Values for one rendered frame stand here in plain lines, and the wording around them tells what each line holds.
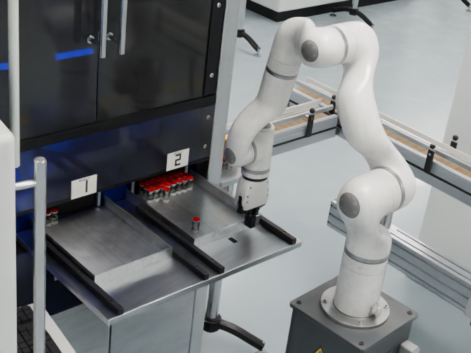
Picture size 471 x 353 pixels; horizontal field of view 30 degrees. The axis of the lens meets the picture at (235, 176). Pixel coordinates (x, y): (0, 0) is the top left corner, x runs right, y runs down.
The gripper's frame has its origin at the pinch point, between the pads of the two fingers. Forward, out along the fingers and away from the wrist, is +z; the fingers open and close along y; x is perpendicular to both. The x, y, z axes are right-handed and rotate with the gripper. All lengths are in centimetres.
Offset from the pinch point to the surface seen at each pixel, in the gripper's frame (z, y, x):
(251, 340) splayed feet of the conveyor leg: 83, -41, -32
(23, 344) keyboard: 9, 78, 3
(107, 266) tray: 3.7, 46.1, -7.3
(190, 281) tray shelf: 4.5, 30.9, 10.2
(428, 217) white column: 58, -143, -29
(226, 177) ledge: 3.3, -16.8, -30.0
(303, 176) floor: 88, -170, -130
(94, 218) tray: 3.0, 35.0, -30.3
